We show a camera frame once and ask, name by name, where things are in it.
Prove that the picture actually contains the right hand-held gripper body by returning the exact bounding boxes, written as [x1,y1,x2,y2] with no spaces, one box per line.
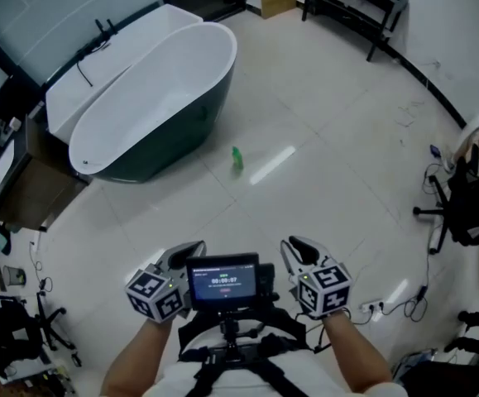
[290,256,354,320]

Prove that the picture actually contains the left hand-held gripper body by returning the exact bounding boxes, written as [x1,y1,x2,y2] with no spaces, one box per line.
[124,260,191,324]

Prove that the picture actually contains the green plastic bottle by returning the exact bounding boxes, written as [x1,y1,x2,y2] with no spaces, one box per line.
[230,146,245,172]

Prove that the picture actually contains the person's right forearm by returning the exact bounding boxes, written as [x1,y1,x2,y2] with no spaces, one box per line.
[321,310,393,395]

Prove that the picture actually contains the person's left forearm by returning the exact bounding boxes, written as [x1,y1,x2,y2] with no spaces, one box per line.
[100,316,174,397]

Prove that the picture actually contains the black body-worn monitor screen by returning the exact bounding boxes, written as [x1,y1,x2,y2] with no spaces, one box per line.
[184,252,276,313]

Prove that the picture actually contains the black mesh waste basket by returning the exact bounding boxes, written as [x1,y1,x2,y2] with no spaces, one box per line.
[2,265,27,287]

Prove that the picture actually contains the dark wooden vanity cabinet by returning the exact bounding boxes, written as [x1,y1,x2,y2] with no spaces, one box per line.
[0,112,91,233]

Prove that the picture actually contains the oval dark green bathtub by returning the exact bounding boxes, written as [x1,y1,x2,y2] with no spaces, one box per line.
[68,22,239,184]

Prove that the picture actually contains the white sink basin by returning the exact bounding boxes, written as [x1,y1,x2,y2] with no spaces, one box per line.
[0,138,17,196]

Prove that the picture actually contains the white rectangular bathtub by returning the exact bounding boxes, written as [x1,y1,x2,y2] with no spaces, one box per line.
[45,3,205,146]

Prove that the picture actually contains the black metal table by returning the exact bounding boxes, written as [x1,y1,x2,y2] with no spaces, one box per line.
[300,0,410,63]

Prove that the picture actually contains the black-framed frosted glass partition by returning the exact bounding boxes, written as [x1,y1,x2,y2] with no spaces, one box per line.
[0,0,170,111]

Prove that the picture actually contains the black strap harness with mount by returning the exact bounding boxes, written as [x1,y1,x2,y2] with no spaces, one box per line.
[176,295,310,397]

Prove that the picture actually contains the black power adapter with cable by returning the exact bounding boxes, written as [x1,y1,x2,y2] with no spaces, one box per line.
[381,285,429,322]

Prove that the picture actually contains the thin black charger cable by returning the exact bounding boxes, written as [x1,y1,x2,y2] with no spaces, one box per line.
[30,240,54,293]

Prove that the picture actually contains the black bathtub faucet with hose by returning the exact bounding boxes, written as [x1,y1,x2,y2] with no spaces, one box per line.
[75,17,118,87]

